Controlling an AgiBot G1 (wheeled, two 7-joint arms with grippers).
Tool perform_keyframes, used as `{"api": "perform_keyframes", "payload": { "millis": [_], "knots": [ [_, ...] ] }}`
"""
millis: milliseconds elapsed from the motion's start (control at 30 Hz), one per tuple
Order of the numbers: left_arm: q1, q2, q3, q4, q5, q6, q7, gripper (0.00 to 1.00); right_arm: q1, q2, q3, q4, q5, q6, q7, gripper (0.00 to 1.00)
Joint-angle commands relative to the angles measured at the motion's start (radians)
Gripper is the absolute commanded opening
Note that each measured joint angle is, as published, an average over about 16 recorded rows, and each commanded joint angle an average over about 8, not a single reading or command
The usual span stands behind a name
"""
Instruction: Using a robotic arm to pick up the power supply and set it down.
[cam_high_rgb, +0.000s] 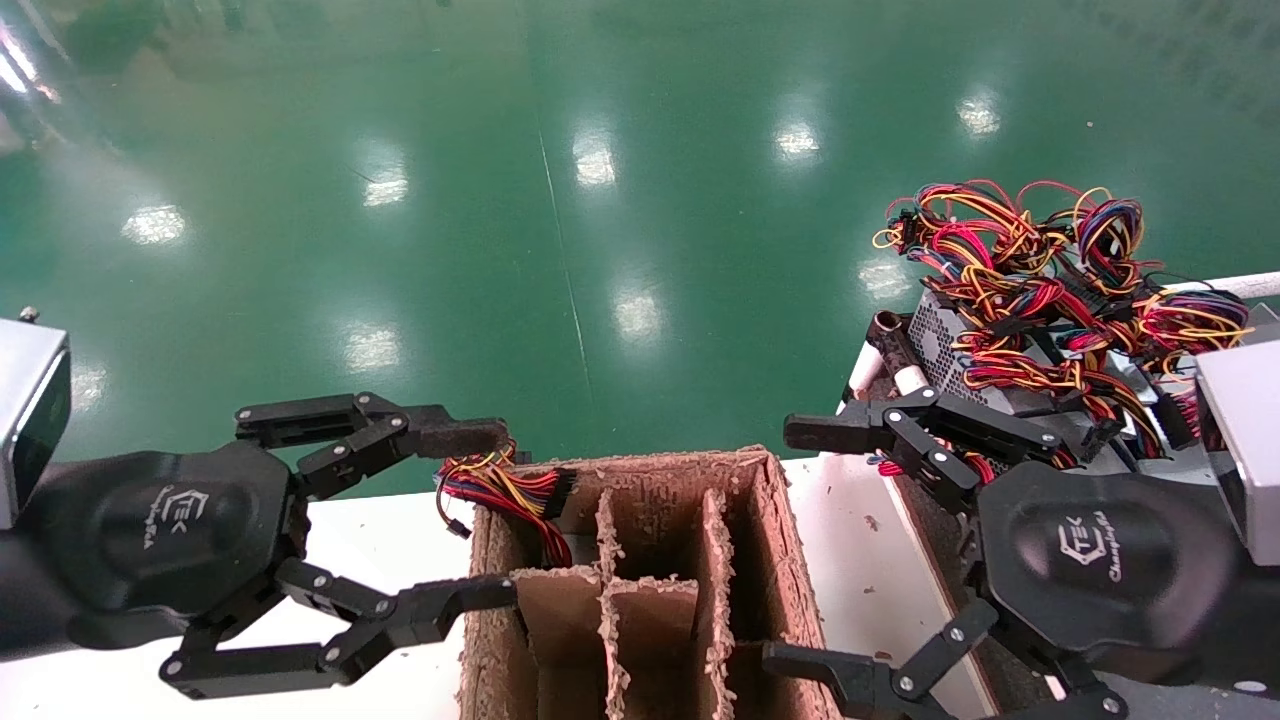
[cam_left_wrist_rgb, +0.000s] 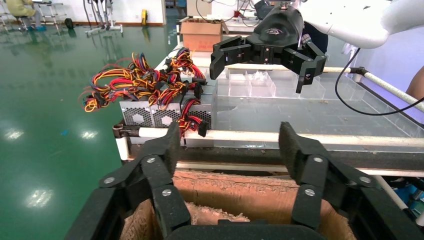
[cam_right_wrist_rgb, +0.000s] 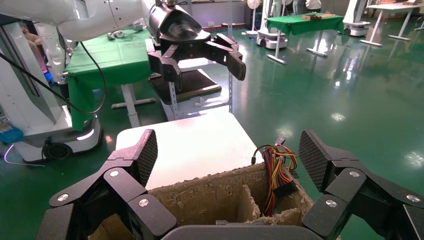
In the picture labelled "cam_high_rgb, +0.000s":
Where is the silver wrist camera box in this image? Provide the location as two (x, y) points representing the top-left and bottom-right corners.
(0, 318), (73, 531)
(1195, 340), (1280, 568)

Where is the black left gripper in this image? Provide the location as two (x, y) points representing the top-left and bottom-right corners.
(30, 392), (519, 701)

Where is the grey perforated power supply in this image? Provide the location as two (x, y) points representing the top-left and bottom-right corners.
(908, 288), (1201, 471)

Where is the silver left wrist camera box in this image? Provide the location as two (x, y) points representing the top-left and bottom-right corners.
(0, 318), (73, 531)

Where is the black pipe joint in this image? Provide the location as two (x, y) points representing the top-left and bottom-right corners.
(868, 310), (913, 369)

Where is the purple yellow red wire bundle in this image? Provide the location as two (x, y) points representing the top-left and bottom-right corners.
(1135, 288), (1256, 371)

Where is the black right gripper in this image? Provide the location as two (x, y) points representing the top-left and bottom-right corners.
(762, 385), (1246, 720)

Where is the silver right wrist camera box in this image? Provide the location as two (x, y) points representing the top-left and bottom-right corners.
(1195, 340), (1280, 568)

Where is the red yellow tangled wire bundle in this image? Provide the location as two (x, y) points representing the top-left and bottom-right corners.
(872, 180), (1076, 361)

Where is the blue purple looped wire bundle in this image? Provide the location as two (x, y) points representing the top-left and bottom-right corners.
(1075, 195), (1146, 291)

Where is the coloured wire harness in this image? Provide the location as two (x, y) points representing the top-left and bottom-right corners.
(435, 445), (579, 569)

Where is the brown cardboard box with dividers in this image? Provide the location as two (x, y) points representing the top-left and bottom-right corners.
(458, 445), (841, 720)

